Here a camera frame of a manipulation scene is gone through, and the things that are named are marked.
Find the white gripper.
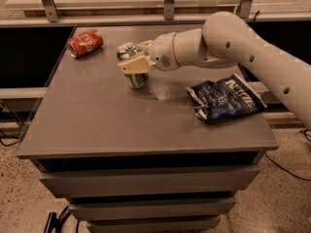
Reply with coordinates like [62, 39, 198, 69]
[117, 32, 179, 75]

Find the green soda can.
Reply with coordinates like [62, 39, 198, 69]
[117, 43, 149, 89]

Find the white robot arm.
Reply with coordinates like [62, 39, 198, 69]
[118, 12, 311, 128]

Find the red soda can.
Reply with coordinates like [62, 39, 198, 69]
[67, 28, 104, 58]

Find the blue chip bag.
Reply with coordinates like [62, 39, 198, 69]
[186, 74, 266, 122]

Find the grey drawer cabinet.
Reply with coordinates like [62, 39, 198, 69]
[17, 26, 279, 233]

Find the black device on floor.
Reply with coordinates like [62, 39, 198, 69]
[44, 206, 71, 233]

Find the metal railing frame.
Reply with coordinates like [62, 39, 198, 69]
[0, 0, 311, 28]

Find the black cables left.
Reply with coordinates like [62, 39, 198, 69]
[0, 100, 30, 148]

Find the black floor cable right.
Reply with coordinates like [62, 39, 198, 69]
[264, 150, 311, 183]

